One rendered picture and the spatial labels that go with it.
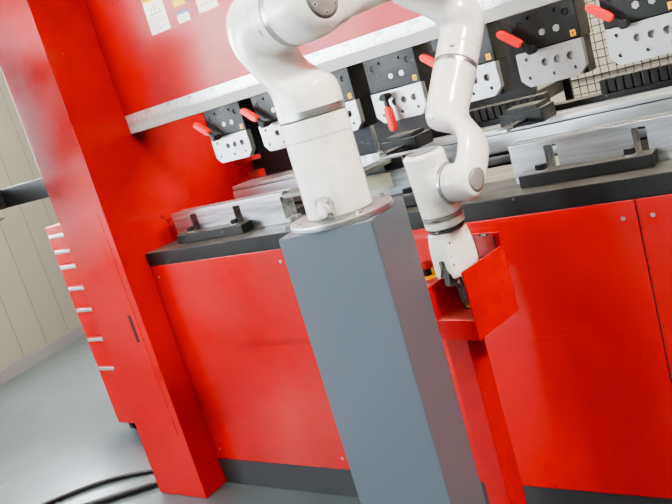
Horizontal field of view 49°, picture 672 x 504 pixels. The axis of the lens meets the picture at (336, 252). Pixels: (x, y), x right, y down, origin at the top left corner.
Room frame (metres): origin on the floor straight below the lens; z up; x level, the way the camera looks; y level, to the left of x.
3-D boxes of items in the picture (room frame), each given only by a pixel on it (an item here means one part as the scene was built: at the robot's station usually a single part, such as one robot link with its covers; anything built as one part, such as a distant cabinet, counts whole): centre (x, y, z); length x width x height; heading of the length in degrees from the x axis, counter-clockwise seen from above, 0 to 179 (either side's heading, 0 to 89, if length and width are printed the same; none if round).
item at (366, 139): (2.06, -0.15, 1.05); 0.10 x 0.02 x 0.10; 52
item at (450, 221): (1.48, -0.23, 0.91); 0.09 x 0.08 x 0.03; 134
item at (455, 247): (1.48, -0.23, 0.85); 0.10 x 0.07 x 0.11; 134
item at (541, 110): (1.95, -0.56, 1.01); 0.26 x 0.12 x 0.05; 142
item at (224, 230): (2.38, 0.36, 0.89); 0.30 x 0.05 x 0.03; 52
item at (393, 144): (2.18, -0.25, 1.01); 0.26 x 0.12 x 0.05; 142
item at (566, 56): (1.71, -0.60, 1.18); 0.15 x 0.09 x 0.17; 52
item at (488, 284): (1.54, -0.22, 0.75); 0.20 x 0.16 x 0.18; 44
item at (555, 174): (1.65, -0.59, 0.89); 0.30 x 0.05 x 0.03; 52
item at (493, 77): (1.83, -0.45, 1.18); 0.15 x 0.09 x 0.17; 52
